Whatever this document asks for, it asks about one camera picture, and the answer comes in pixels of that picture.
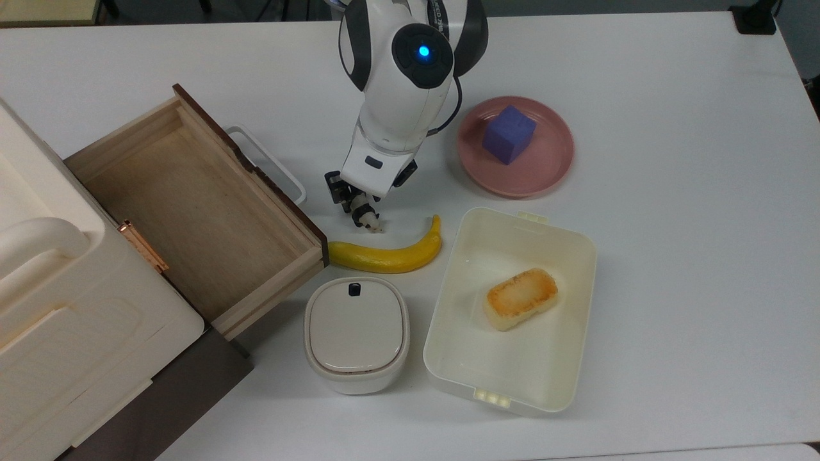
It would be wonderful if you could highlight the white drawer handle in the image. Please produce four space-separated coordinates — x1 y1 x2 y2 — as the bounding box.
225 125 308 207

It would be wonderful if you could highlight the yellow toy banana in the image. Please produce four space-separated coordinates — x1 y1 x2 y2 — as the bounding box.
328 214 443 275

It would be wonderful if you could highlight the cream storage box with handles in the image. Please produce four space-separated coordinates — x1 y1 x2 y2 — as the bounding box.
0 99 206 461

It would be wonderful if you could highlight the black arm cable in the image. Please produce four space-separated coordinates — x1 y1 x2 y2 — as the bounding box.
426 76 463 136

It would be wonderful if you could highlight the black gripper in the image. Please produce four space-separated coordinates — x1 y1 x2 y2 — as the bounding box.
324 159 418 229

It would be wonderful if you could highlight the light wooden drawer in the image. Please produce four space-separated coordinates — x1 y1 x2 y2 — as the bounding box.
64 83 330 341

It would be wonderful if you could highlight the purple foam cube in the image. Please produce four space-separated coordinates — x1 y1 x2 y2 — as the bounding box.
482 105 537 166

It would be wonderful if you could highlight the dark wood cabinet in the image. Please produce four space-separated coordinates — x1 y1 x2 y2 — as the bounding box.
58 323 254 461

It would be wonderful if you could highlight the toasted bread toy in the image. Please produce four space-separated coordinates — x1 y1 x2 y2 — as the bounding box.
483 268 559 332

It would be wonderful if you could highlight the orange box latch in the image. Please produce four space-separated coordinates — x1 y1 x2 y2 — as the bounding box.
118 220 170 275

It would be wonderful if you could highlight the black stand base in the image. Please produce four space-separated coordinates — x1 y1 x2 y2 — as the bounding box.
729 0 783 36

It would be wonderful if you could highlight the white lidded rounded container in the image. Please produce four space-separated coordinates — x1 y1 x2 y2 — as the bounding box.
304 276 411 395

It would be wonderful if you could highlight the pink plastic plate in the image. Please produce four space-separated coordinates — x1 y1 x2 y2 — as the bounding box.
457 96 575 198

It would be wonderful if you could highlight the wooden side desk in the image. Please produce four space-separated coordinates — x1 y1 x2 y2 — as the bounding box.
0 0 103 28

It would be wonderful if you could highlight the cream open plastic container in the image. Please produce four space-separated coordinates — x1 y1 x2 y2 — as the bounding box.
423 207 598 417

